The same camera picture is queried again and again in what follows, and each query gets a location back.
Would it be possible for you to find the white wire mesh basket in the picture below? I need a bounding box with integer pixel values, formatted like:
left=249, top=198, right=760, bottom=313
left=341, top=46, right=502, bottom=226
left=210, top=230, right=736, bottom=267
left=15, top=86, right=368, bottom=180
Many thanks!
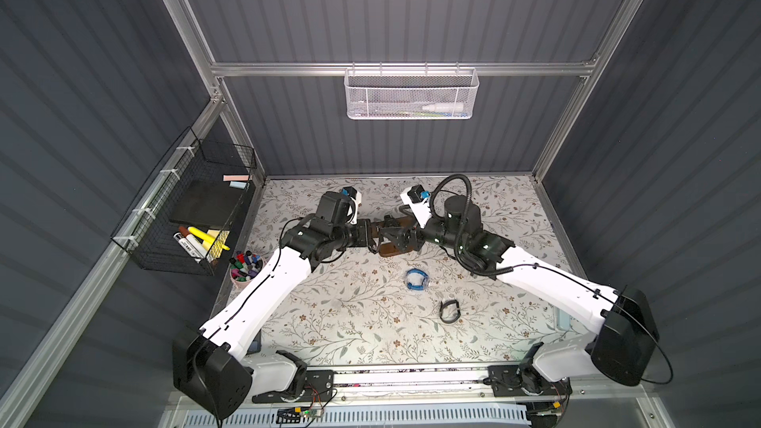
left=344, top=67, right=480, bottom=121

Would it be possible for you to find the white marker in basket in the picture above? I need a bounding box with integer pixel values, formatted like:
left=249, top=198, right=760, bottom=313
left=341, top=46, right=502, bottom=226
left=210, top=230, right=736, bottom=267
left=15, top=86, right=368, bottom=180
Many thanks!
left=172, top=233, right=203, bottom=263

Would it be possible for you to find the black wire wall basket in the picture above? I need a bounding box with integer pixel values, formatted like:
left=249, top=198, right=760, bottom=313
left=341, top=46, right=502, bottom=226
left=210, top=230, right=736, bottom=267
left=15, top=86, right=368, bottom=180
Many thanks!
left=111, top=129, right=258, bottom=277

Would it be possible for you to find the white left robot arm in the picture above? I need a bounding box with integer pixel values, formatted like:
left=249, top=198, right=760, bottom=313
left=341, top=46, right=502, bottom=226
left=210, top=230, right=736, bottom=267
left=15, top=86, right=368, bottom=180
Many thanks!
left=172, top=187, right=375, bottom=423

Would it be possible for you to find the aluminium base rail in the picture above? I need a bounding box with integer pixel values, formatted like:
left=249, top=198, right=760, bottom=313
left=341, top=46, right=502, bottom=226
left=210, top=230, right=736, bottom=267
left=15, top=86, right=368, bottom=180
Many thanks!
left=159, top=359, right=655, bottom=411

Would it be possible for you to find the pink cup with markers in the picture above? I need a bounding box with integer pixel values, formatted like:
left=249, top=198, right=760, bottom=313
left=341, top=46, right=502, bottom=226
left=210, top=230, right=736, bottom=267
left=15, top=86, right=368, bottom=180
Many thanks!
left=229, top=250, right=265, bottom=289

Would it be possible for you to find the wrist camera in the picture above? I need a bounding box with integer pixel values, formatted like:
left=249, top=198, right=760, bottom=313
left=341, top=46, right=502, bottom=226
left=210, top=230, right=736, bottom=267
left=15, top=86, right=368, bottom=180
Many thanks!
left=400, top=184, right=432, bottom=228
left=341, top=186, right=362, bottom=225

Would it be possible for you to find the black slim band watch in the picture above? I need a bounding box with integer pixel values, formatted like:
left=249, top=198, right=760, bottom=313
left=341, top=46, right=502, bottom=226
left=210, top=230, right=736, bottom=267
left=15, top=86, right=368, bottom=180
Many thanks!
left=439, top=299, right=462, bottom=324

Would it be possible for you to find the black notebook in basket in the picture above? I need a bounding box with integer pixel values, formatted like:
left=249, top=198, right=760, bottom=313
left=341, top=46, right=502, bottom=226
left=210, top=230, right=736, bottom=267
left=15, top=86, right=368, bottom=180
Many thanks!
left=168, top=180, right=247, bottom=229

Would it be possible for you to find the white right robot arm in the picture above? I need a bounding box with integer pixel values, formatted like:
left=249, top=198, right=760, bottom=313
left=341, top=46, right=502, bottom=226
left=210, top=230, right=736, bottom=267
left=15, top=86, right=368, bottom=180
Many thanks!
left=378, top=174, right=664, bottom=394

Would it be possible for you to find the wooden T-bar watch stand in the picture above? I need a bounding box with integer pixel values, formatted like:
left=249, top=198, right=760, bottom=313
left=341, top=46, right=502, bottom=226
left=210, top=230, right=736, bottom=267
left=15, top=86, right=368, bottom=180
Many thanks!
left=370, top=215, right=416, bottom=258

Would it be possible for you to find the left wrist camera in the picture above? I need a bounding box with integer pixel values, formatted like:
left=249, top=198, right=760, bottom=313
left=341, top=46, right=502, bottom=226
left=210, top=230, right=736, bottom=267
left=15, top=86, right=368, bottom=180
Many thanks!
left=341, top=186, right=362, bottom=225

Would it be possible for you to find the yellow highlighter marker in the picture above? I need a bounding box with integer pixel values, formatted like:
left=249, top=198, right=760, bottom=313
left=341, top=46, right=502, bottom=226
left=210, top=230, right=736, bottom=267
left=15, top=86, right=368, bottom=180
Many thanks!
left=187, top=226, right=229, bottom=251

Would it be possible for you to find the white tube in basket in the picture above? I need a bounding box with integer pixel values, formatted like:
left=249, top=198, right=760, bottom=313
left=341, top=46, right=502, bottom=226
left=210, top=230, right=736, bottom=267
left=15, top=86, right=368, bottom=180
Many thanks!
left=422, top=102, right=465, bottom=116

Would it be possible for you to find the blue white wrist watch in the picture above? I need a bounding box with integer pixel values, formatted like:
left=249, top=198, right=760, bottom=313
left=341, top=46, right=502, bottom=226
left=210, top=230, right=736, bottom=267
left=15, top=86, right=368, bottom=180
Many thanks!
left=404, top=269, right=429, bottom=291

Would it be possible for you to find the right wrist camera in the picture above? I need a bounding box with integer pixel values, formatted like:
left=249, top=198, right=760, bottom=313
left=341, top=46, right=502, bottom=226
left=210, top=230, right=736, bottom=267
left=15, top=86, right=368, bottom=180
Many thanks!
left=400, top=184, right=432, bottom=228

